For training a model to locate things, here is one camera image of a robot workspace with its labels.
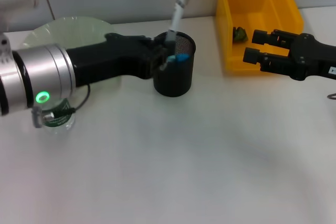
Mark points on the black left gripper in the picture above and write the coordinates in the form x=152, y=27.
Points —
x=110, y=58

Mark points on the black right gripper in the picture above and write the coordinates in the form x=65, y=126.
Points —
x=312, y=58

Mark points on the blue scissors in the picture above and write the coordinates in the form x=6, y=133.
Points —
x=181, y=58

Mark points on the green plastic wrapper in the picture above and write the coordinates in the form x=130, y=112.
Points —
x=240, y=33

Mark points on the silver ballpoint pen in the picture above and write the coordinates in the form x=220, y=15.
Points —
x=181, y=1

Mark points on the clear green-label water bottle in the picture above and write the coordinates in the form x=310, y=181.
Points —
x=59, y=123

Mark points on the black mesh pen holder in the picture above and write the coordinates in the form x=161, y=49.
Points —
x=178, y=79

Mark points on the pale green wavy glass plate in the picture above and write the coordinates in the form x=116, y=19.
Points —
x=78, y=32

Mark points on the yellow plastic bin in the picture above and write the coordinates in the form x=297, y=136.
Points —
x=262, y=11

